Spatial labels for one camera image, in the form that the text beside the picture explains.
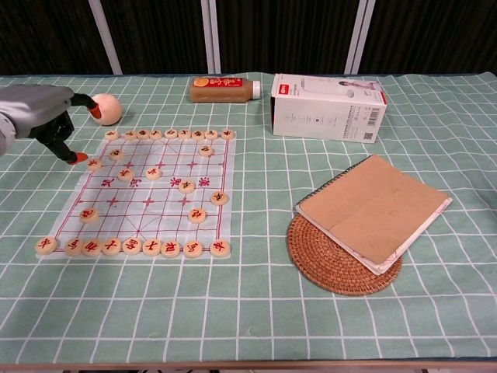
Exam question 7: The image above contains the grey metal frame post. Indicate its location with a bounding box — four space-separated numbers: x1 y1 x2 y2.
344 0 374 75
200 0 221 74
87 0 124 75

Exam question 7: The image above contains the Chinese chess board mat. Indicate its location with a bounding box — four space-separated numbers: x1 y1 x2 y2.
50 134 237 262

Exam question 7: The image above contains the white and red carton box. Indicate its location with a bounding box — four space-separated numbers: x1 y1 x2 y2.
269 73 389 145

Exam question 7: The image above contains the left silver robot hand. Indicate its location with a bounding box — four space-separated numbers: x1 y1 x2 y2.
0 85 102 166

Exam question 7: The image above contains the brown cover spiral notebook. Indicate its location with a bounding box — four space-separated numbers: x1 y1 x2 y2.
295 154 454 277

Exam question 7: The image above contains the green checked tablecloth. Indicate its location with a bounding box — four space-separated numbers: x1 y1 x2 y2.
0 70 497 367

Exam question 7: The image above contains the dark pleated curtain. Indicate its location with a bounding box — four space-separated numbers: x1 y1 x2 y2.
0 0 497 77

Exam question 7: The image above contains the round woven rattan coaster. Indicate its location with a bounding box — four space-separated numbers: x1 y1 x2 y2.
287 212 403 298

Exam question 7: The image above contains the pale peach ball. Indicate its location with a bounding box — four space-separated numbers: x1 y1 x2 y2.
89 92 123 127

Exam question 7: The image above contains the juice bottle with red label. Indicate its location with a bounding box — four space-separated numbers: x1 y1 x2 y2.
189 76 262 104

